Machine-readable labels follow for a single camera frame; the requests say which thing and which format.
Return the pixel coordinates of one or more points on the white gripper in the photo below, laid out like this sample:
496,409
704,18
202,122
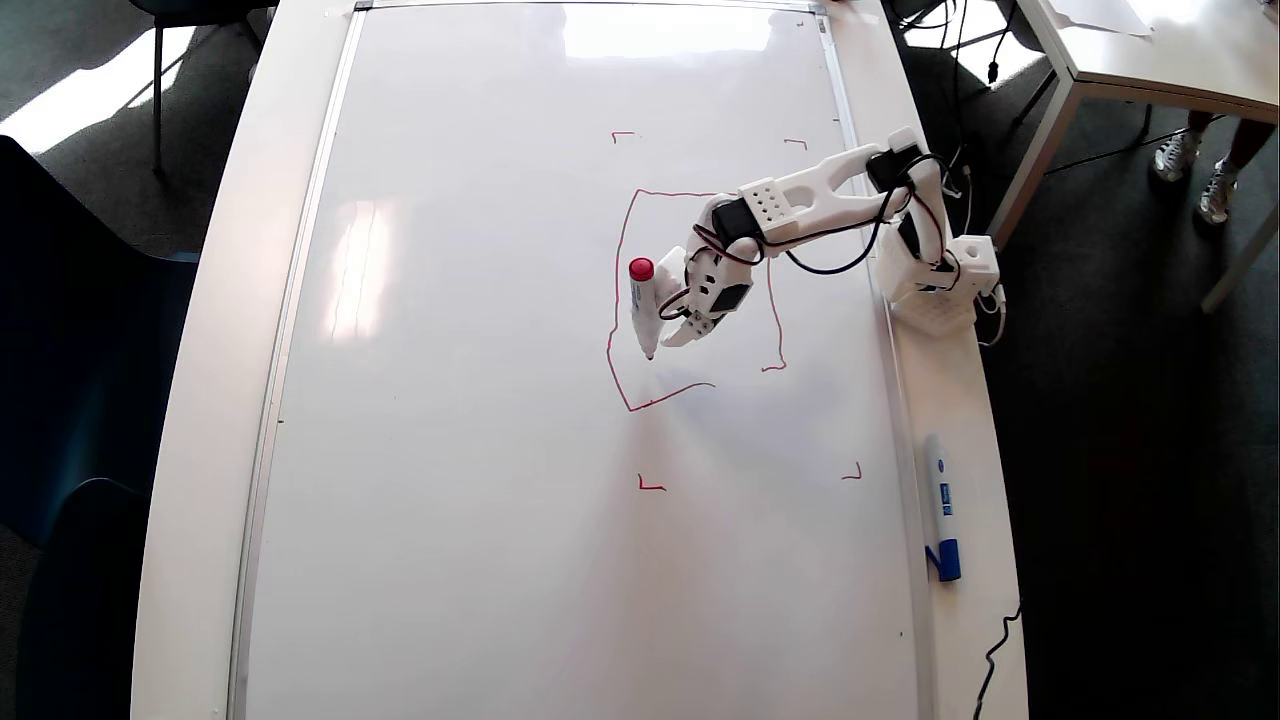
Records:
688,331

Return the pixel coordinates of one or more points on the red whiteboard marker pen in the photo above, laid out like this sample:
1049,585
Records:
643,305

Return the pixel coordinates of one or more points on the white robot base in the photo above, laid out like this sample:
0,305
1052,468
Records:
940,305

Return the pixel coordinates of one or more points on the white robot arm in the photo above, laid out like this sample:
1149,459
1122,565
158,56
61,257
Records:
810,200

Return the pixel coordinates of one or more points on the large whiteboard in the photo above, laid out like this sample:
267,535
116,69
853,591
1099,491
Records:
450,450

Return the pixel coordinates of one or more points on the blue whiteboard marker pen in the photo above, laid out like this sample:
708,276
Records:
942,500

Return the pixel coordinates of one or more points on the white sneaker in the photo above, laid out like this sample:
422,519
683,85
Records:
1218,195
1178,155

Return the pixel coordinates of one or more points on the white side table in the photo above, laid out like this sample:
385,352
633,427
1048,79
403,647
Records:
1150,60

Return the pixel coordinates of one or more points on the dark blue chair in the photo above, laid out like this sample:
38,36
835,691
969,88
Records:
80,600
80,350

